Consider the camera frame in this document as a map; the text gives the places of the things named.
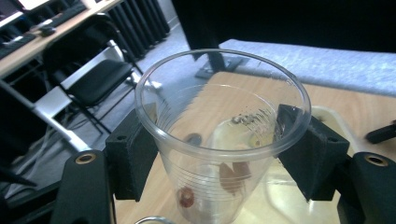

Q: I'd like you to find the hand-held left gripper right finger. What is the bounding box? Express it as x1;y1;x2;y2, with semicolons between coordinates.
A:
276;104;350;203

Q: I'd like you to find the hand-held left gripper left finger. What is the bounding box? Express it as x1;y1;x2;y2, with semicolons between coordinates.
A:
105;108;159;203

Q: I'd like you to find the clear plastic cup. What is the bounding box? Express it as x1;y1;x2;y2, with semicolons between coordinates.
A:
134;48;313;224

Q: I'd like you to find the black folding chair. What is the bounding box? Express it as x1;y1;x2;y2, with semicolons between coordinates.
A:
41;12;145;135

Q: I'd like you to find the brown dried fruit piece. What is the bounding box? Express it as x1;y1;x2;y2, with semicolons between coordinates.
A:
219;160;252;196

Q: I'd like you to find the dark ribbed radiator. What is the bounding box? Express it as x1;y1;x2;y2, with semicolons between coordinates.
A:
106;0;172;61

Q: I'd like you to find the wooden office desk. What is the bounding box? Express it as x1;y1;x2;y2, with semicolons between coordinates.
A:
0;0;123;79

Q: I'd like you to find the black monitor with stand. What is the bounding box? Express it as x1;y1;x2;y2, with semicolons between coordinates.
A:
170;0;250;79

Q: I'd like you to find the black computer mouse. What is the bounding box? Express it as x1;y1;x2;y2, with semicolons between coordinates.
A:
39;25;58;37

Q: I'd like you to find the black keyboard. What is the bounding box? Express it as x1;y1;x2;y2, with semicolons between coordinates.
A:
49;2;88;28
0;32;37;61

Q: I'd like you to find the red dried fruit ring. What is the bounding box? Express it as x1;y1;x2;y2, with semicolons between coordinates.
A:
177;186;196;209

